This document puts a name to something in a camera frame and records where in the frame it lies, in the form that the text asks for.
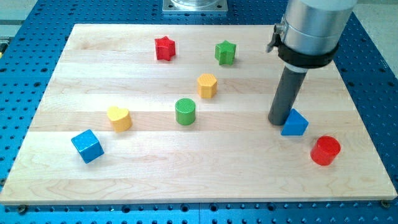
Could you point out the red cylinder block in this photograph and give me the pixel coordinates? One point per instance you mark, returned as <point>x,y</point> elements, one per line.
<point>325,150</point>

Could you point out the blue triangle block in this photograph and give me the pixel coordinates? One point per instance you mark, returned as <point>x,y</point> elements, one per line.
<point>295,124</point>

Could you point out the red star block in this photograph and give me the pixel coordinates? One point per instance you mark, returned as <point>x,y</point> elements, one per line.
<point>164,48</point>

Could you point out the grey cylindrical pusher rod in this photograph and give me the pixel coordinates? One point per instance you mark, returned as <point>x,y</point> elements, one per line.
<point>288,88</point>

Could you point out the green star block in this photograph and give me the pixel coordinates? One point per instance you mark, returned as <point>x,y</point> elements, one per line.
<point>225,53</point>

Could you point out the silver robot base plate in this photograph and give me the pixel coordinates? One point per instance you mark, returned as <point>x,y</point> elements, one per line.
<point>188,6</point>

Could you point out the green cylinder block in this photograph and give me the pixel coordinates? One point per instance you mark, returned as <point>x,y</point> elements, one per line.
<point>185,111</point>

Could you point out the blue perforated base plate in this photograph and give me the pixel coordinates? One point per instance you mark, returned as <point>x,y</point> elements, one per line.
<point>30,59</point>

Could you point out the blue cube block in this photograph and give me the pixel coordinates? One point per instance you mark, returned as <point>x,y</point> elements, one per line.
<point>88,146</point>

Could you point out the wooden board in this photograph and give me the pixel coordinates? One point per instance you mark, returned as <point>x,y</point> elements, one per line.
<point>230,153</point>

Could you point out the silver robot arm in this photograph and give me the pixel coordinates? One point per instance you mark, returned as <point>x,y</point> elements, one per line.
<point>307,35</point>

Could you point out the yellow heart block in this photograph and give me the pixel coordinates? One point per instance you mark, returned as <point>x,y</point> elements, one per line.
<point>119,118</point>

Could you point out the yellow hexagon block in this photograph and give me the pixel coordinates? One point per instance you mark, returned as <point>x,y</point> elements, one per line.
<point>207,85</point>

